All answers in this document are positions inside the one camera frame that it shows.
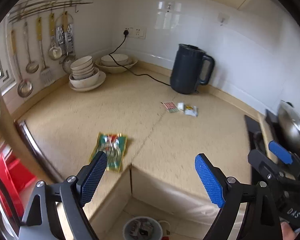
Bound black kettle power cord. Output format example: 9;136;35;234
108;29;172;87

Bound wide white bowls by wall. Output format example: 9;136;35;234
94;54;138;74

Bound wooden cutting board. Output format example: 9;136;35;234
0;91;52;184

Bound blue plastic trash bucket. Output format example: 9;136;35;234
122;216;163;240

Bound hanging slotted spatula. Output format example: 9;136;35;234
36;16;55;87

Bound white yellow sauce sachet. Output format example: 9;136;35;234
184;105;198;117

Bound black electric kettle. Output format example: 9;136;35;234
170;44;215;94

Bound small white creamer cup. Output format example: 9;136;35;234
177;102;185;111

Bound person right hand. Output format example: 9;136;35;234
281;222;296;240

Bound stack of white bowls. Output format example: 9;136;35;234
68;56;106;92

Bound red checkered sauce sachet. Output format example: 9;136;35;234
161;102;179;113

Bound red plastic basket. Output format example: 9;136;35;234
0;152;37;217

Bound steel wok with lid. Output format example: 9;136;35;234
277;100;300;152

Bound hanging steel ladle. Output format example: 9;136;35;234
9;29;33;98

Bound wall utensil rack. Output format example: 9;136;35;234
7;0;94;23

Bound green gold seaweed packet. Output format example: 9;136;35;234
89;133;128;172

